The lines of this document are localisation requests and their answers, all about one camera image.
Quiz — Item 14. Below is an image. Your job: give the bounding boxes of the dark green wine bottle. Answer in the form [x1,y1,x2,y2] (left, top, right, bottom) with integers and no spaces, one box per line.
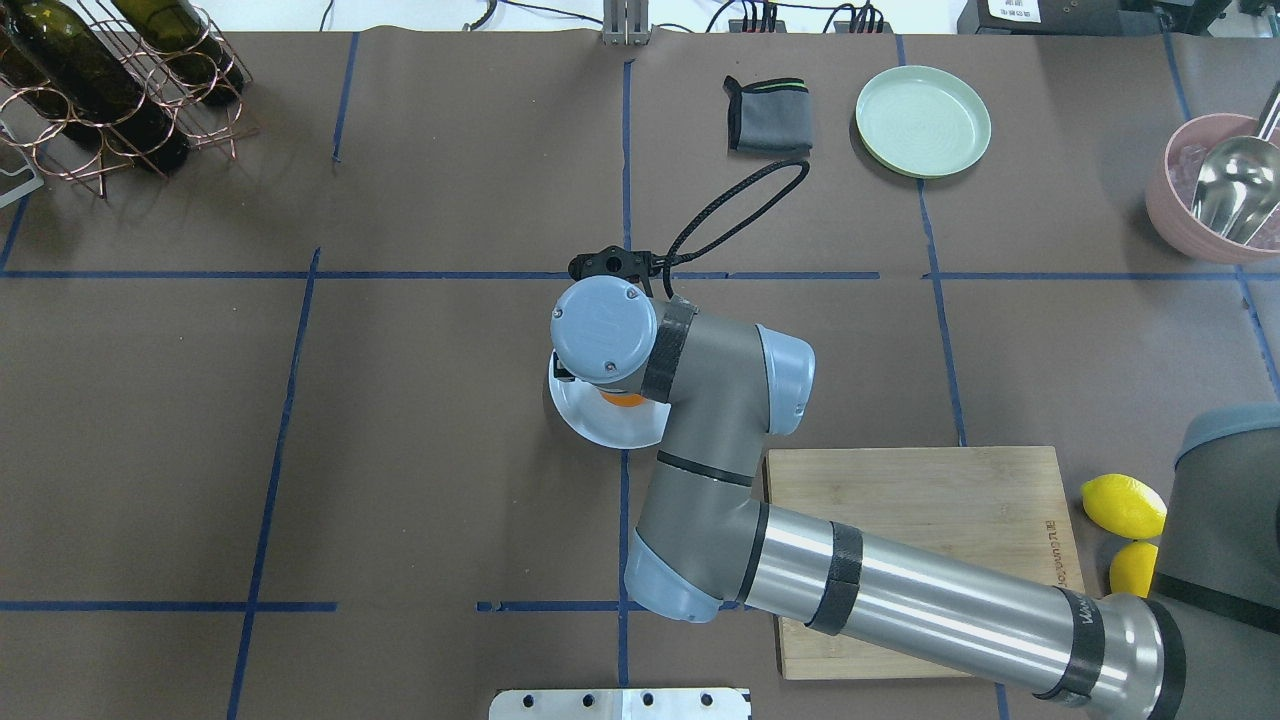
[3,1,189,176]

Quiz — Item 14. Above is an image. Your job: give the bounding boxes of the light green plate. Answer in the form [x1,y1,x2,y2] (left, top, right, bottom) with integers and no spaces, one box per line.
[854,65,993,179]

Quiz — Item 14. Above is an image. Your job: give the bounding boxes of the grey folded cloth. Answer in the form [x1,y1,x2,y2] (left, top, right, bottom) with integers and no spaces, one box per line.
[723,76,814,158]

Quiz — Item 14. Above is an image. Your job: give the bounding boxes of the light blue plate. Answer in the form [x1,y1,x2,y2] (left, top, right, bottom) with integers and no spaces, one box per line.
[547,355,669,450]

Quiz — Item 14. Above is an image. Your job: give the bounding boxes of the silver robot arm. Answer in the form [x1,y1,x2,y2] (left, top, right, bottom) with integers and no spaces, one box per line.
[549,274,1277,719]

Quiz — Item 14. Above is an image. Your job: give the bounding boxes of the wooden cutting board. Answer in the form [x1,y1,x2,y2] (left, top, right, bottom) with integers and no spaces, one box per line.
[764,446,1085,682]

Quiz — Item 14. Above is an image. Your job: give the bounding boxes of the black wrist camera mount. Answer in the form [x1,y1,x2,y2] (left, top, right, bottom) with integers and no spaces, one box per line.
[567,245,653,283]

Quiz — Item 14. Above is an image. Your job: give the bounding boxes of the metal scoop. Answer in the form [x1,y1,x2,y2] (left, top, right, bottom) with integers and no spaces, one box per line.
[1190,85,1279,246]

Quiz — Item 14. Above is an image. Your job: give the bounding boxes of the yellow lemon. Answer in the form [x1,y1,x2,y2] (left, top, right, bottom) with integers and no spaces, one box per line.
[1107,539,1158,598]
[1080,473,1167,541]

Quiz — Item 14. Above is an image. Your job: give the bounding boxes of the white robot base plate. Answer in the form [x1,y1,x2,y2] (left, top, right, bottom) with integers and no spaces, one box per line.
[488,687,753,719]

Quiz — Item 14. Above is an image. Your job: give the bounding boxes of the yellow lemon lower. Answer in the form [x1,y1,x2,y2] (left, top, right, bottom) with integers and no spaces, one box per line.
[1107,539,1158,598]

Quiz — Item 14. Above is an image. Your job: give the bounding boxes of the yellow lemon upper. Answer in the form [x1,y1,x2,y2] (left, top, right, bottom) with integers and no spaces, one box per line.
[1080,473,1167,541]

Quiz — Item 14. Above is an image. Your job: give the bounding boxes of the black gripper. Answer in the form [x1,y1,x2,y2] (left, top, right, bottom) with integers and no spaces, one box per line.
[553,363,577,383]

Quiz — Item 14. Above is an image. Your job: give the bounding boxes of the pink bowl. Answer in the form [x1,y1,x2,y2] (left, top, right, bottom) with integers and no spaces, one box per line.
[1146,113,1277,266]

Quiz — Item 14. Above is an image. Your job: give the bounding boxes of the aluminium frame post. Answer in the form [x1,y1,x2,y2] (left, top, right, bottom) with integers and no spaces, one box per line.
[602,0,652,46]

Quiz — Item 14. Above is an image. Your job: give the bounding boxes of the copper wire bottle rack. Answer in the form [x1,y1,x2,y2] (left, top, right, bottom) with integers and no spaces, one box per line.
[3,1,262,196]

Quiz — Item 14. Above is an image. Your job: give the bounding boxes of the orange fruit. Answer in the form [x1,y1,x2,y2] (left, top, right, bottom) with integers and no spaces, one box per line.
[599,389,648,407]

